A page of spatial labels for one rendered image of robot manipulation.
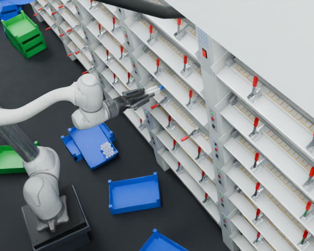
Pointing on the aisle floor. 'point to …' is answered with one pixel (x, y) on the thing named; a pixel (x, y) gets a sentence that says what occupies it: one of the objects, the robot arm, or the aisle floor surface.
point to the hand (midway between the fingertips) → (152, 91)
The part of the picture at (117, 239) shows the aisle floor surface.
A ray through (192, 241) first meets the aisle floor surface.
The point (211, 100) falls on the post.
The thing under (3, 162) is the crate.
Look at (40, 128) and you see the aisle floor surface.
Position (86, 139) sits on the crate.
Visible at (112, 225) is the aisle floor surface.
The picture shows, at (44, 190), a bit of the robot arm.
